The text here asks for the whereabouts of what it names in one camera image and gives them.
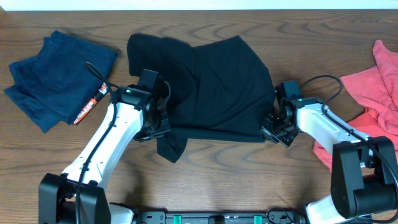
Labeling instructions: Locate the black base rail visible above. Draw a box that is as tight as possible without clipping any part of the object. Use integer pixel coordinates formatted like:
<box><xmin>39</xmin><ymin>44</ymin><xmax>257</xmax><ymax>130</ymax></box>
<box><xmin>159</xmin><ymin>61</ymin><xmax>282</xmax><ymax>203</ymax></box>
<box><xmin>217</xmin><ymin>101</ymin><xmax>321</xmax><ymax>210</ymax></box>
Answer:
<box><xmin>108</xmin><ymin>206</ymin><xmax>374</xmax><ymax>224</ymax></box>

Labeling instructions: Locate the folded navy blue garment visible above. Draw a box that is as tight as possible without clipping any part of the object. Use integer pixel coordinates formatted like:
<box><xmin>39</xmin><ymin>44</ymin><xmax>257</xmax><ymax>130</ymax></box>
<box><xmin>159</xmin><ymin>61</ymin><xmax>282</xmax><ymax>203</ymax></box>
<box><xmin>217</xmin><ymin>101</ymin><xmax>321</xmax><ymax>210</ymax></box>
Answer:
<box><xmin>4</xmin><ymin>30</ymin><xmax>118</xmax><ymax>133</ymax></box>

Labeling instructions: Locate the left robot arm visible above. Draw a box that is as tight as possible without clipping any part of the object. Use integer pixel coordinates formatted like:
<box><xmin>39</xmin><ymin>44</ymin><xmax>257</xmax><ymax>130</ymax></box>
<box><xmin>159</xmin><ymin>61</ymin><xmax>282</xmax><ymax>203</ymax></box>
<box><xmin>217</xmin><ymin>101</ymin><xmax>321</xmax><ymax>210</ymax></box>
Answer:
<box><xmin>39</xmin><ymin>70</ymin><xmax>170</xmax><ymax>223</ymax></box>

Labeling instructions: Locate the red t-shirt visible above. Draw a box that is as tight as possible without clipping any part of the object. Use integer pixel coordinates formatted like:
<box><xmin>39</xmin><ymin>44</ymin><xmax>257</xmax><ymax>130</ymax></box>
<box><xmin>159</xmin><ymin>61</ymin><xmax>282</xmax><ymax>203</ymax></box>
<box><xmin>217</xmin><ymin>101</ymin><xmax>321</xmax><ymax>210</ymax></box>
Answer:
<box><xmin>312</xmin><ymin>39</ymin><xmax>398</xmax><ymax>172</ymax></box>

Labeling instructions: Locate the black t-shirt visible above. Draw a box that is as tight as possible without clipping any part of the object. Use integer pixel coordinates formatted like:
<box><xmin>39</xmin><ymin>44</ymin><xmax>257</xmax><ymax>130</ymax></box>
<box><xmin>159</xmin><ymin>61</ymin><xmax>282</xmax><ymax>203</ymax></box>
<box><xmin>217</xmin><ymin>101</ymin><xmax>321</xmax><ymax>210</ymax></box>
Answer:
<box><xmin>127</xmin><ymin>34</ymin><xmax>275</xmax><ymax>163</ymax></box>

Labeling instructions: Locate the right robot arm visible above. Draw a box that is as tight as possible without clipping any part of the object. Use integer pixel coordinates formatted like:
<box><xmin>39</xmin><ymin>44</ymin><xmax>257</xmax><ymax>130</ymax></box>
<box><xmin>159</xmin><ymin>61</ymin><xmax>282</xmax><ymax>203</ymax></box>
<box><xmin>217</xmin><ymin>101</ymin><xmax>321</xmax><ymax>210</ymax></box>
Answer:
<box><xmin>261</xmin><ymin>80</ymin><xmax>397</xmax><ymax>223</ymax></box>

